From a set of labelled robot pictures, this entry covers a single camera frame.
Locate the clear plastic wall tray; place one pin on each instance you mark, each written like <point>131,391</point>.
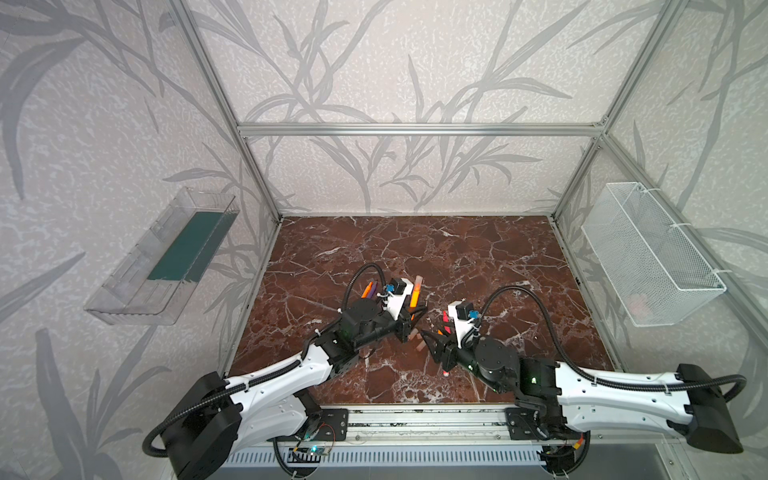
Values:
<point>152,285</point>

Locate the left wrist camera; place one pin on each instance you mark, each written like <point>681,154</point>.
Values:
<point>398,297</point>

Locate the orange highlighter pen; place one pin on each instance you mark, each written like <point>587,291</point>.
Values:
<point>366,290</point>
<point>415,294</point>

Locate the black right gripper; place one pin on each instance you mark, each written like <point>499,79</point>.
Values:
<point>448,346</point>

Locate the aluminium cage frame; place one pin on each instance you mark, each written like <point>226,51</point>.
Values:
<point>689,122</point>

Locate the white wire mesh basket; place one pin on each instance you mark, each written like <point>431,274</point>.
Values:
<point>658,274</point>

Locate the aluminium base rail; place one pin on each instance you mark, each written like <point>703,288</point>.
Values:
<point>415,435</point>

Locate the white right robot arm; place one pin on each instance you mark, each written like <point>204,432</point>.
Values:
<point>564,402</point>

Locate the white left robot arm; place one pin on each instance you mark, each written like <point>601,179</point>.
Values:
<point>218,416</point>

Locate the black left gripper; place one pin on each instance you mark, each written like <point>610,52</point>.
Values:
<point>402,321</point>

